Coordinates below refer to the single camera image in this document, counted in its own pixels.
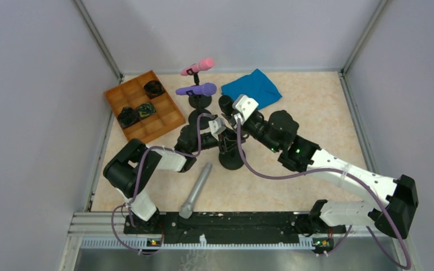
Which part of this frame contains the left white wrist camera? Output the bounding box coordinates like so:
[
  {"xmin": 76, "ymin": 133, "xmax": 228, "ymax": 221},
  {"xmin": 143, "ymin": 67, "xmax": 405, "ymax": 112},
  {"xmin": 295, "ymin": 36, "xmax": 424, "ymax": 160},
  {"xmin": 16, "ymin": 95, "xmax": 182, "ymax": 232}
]
[{"xmin": 208, "ymin": 117, "xmax": 227, "ymax": 140}]

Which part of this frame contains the pink microphone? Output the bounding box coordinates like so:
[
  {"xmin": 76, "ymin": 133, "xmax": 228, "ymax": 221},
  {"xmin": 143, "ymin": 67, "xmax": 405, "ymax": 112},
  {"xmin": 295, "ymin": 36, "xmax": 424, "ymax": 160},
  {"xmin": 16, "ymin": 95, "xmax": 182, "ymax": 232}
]
[{"xmin": 180, "ymin": 58, "xmax": 215, "ymax": 76}]

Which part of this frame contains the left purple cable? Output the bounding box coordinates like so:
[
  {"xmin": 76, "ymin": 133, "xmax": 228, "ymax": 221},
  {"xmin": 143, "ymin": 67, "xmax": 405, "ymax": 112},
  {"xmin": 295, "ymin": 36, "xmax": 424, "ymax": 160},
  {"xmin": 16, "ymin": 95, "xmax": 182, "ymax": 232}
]
[{"xmin": 110, "ymin": 112, "xmax": 218, "ymax": 256}]

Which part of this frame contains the orange compartment tray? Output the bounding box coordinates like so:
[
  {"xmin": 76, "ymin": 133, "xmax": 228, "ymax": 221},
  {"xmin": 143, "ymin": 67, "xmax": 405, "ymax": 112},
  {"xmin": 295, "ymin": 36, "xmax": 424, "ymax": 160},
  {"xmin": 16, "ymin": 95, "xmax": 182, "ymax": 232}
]
[{"xmin": 105, "ymin": 71, "xmax": 185, "ymax": 143}]

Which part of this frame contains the silver microphone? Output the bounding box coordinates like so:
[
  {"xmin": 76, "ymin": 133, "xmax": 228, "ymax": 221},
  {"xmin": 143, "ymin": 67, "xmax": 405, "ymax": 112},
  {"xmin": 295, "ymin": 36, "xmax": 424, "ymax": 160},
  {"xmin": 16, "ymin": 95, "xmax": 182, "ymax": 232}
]
[{"xmin": 179, "ymin": 163, "xmax": 213, "ymax": 219}]

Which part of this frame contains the blue folded cloth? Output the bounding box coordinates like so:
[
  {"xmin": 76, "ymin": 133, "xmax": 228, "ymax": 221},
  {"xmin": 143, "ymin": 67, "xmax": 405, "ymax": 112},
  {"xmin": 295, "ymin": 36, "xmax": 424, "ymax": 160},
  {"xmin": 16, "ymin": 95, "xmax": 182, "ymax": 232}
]
[{"xmin": 221, "ymin": 69, "xmax": 282, "ymax": 110}]

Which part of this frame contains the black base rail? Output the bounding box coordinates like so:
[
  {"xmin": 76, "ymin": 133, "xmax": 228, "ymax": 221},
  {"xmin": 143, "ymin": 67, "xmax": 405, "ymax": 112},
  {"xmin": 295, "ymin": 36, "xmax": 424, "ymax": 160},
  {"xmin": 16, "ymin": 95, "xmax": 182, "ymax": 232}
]
[{"xmin": 124, "ymin": 212, "xmax": 346, "ymax": 244}]

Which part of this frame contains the purple microphone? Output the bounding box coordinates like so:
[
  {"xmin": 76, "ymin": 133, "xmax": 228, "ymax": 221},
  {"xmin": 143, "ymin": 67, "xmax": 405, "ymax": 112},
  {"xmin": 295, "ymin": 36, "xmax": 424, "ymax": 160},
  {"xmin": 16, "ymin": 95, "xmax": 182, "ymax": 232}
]
[{"xmin": 176, "ymin": 82, "xmax": 217, "ymax": 97}]

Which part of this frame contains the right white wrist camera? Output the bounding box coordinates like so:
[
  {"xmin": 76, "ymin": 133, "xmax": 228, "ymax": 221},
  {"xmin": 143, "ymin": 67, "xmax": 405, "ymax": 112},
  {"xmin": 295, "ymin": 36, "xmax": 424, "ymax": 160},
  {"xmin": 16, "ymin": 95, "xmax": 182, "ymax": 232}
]
[{"xmin": 232, "ymin": 94, "xmax": 259, "ymax": 112}]

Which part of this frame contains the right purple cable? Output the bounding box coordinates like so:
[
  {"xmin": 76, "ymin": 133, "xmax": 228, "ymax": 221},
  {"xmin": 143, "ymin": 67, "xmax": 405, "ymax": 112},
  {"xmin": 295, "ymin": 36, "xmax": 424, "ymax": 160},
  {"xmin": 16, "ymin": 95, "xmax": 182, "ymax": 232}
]
[{"xmin": 235, "ymin": 119, "xmax": 413, "ymax": 271}]

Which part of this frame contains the black mic stand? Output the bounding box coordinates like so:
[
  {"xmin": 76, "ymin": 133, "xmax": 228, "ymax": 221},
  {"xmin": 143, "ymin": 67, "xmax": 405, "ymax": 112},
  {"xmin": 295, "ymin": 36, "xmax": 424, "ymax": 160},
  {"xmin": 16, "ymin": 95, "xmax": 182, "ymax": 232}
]
[
  {"xmin": 188, "ymin": 108, "xmax": 210, "ymax": 130},
  {"xmin": 185, "ymin": 68, "xmax": 212, "ymax": 109},
  {"xmin": 218, "ymin": 144, "xmax": 244, "ymax": 171}
]

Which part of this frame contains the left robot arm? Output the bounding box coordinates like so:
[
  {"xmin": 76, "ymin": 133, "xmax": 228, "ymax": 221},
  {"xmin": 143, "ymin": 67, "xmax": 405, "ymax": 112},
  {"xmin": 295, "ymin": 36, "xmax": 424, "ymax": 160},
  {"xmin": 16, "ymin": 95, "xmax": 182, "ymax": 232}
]
[{"xmin": 103, "ymin": 125, "xmax": 240, "ymax": 222}]

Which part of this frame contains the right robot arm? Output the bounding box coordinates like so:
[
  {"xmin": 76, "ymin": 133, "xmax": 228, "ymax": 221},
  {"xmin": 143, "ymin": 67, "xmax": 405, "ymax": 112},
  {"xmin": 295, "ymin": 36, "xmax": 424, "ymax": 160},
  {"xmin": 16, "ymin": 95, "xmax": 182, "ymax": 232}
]
[{"xmin": 222, "ymin": 109, "xmax": 419, "ymax": 239}]

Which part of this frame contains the yellow-green bundle in tray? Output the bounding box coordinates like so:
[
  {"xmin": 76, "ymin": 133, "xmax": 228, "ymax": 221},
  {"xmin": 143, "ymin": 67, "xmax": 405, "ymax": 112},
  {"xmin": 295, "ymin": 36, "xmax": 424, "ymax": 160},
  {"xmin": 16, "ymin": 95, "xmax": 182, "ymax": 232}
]
[{"xmin": 136, "ymin": 103, "xmax": 156, "ymax": 121}]

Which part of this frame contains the black item in tray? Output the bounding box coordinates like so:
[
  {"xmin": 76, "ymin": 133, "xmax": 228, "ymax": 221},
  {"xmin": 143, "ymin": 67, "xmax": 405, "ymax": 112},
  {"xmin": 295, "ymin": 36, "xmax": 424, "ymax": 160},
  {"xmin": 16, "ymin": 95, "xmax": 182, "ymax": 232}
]
[{"xmin": 144, "ymin": 80, "xmax": 165, "ymax": 99}]

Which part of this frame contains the black bundle in tray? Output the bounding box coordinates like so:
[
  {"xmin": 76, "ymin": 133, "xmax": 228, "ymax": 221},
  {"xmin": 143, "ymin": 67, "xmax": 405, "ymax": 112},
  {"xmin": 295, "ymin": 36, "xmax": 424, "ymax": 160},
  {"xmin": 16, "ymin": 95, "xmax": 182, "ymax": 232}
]
[{"xmin": 117, "ymin": 107, "xmax": 139, "ymax": 129}]

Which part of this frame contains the purple cable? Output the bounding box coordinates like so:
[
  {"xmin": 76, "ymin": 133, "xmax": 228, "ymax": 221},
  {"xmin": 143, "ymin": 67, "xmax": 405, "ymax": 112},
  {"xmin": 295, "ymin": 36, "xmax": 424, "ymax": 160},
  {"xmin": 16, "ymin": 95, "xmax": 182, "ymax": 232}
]
[
  {"xmin": 110, "ymin": 112, "xmax": 218, "ymax": 256},
  {"xmin": 235, "ymin": 119, "xmax": 413, "ymax": 271}
]

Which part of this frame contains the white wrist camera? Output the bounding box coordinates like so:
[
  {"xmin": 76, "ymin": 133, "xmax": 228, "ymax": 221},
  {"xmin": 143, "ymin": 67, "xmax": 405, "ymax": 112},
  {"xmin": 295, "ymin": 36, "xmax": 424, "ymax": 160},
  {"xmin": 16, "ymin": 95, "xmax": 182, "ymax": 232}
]
[
  {"xmin": 232, "ymin": 94, "xmax": 259, "ymax": 112},
  {"xmin": 208, "ymin": 117, "xmax": 227, "ymax": 140}
]

